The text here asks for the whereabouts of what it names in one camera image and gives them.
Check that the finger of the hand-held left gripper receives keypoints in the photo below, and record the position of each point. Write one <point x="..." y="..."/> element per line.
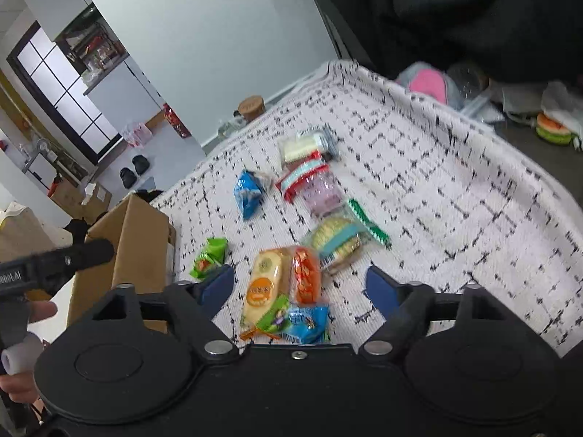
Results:
<point x="73" y="257"/>

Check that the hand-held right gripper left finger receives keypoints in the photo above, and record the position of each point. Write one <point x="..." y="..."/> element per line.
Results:
<point x="217" y="287"/>

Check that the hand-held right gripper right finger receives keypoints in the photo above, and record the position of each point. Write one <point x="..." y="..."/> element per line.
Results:
<point x="381" y="287"/>

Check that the green foil snack packet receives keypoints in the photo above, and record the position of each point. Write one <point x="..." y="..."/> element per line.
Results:
<point x="209" y="255"/>

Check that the yellow bread packet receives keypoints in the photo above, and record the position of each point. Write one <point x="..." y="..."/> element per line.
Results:
<point x="266" y="282"/>

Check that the cardboard box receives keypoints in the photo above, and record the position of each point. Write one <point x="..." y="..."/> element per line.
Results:
<point x="123" y="236"/>

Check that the small green candy packet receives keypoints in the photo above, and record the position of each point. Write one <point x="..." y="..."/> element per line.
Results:
<point x="273" y="321"/>

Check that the green-edged sandwich biscuit packet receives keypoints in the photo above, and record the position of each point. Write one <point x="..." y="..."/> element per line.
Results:
<point x="337" y="239"/>

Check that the orange-red snack packet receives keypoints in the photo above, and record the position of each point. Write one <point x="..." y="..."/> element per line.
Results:
<point x="305" y="277"/>

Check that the small light-blue snack packet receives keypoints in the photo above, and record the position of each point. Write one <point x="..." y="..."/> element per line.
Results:
<point x="309" y="323"/>

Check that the blue snack packet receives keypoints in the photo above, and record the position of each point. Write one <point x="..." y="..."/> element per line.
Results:
<point x="248" y="193"/>

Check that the person's left hand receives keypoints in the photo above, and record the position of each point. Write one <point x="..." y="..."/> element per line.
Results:
<point x="42" y="312"/>

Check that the black garment with white buttons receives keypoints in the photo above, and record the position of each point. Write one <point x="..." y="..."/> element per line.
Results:
<point x="76" y="230"/>

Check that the cream cloth-covered table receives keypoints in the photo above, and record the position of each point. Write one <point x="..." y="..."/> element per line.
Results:
<point x="22" y="232"/>

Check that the small brown carton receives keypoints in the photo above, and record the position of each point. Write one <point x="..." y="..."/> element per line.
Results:
<point x="95" y="202"/>
<point x="66" y="195"/>

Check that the white sink unit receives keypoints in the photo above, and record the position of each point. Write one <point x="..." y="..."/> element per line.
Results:
<point x="41" y="166"/>

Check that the red-edged teal striped snack packet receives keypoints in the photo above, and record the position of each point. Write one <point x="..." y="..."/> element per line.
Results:
<point x="319" y="186"/>

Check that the pink plastic bag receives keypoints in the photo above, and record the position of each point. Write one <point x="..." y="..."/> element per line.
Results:
<point x="136" y="134"/>

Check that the cream wafer packet blue ends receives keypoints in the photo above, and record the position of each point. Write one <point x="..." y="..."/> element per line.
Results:
<point x="300" y="145"/>

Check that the black-framed glass door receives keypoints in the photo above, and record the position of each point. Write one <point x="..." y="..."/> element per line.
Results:
<point x="59" y="91"/>

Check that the white base cabinet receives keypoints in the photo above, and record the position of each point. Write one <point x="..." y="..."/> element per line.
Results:
<point x="123" y="95"/>

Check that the brown round lidded container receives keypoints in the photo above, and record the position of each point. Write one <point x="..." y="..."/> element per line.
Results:
<point x="250" y="107"/>

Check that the cluttered kitchen shelf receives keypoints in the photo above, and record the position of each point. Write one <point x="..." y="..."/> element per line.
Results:
<point x="93" y="50"/>

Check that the pink and grey cloth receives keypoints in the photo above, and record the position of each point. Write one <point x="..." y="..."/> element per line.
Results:
<point x="428" y="83"/>

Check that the clear plastic bag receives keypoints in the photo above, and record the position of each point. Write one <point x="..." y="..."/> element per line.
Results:
<point x="473" y="86"/>

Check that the burger-shaped plush toy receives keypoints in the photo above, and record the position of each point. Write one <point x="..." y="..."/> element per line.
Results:
<point x="553" y="129"/>

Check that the white plastic bag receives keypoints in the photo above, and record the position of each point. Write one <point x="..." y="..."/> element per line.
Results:
<point x="564" y="98"/>

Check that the black hanging coat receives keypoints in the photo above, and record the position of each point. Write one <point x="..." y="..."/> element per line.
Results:
<point x="455" y="9"/>

